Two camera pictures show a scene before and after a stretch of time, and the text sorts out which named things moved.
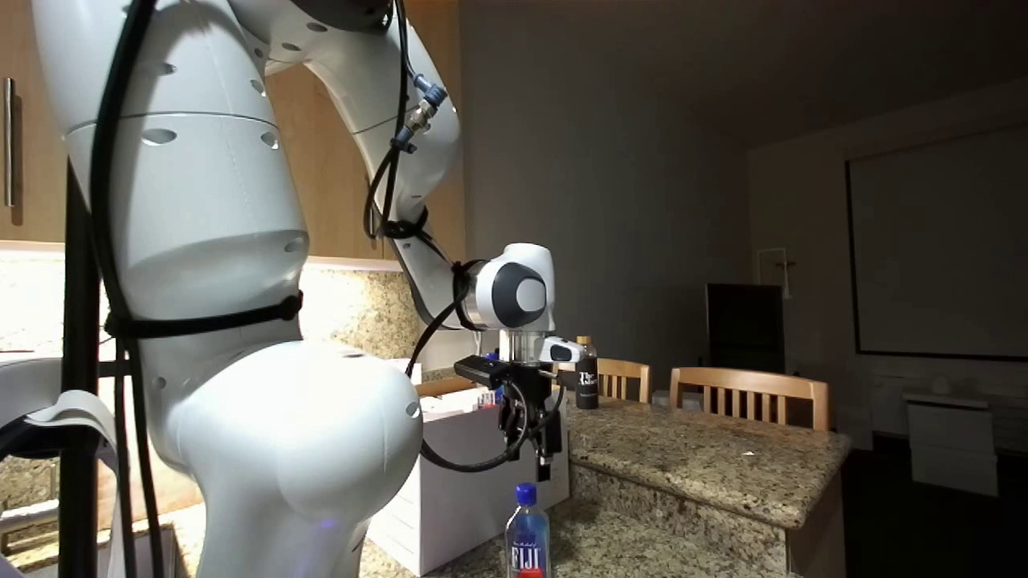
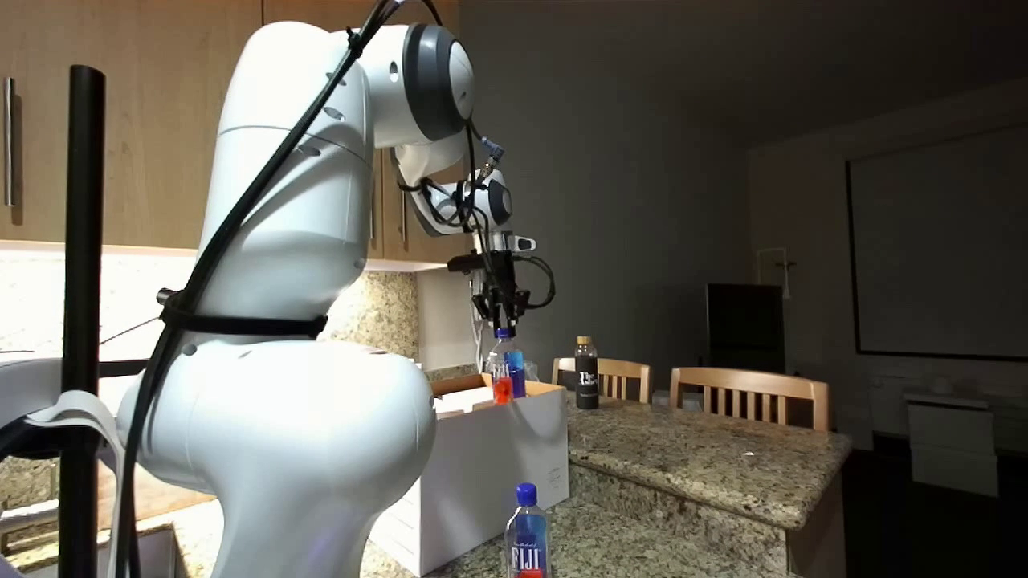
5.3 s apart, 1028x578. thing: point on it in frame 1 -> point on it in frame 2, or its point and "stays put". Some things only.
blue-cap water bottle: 527,526 stays put
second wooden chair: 754,397 stays put
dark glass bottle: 589,376 stays put
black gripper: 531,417 -> 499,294
